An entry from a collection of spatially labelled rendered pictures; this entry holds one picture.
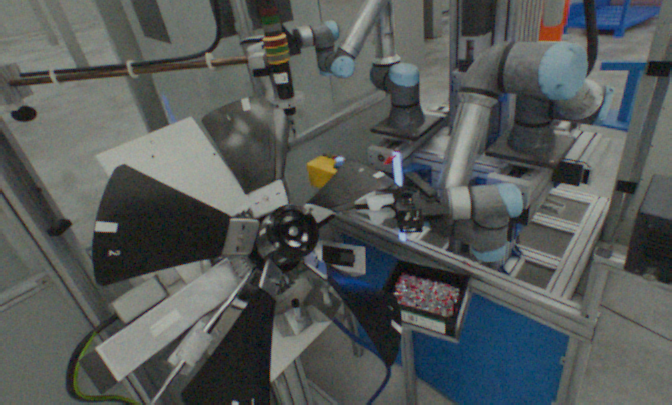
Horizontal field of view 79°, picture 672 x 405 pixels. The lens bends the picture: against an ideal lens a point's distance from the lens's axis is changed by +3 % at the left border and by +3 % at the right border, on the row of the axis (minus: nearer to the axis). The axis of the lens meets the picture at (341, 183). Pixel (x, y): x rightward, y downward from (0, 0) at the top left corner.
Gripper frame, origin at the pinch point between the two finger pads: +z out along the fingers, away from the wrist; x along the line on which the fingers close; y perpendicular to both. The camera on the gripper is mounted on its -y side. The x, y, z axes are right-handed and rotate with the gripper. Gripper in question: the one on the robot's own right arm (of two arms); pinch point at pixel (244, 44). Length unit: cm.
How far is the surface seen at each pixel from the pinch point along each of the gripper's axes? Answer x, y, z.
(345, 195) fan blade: -74, 17, -3
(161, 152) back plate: -44, 8, 35
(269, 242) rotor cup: -86, 11, 19
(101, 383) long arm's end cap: -92, 23, 55
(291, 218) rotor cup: -82, 10, 13
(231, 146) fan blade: -60, 3, 19
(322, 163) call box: -35, 34, -11
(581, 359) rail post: -118, 59, -46
